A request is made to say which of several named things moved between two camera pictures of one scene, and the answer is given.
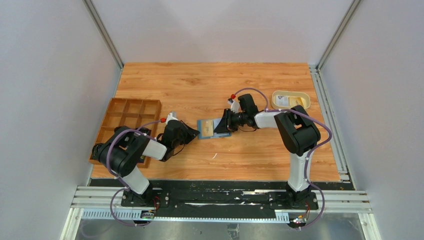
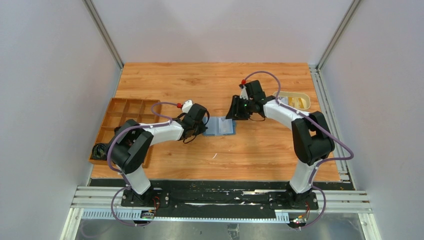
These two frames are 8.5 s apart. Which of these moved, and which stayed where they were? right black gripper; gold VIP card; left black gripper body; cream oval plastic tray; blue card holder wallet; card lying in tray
Moved: right black gripper; left black gripper body
Stayed: blue card holder wallet; card lying in tray; gold VIP card; cream oval plastic tray
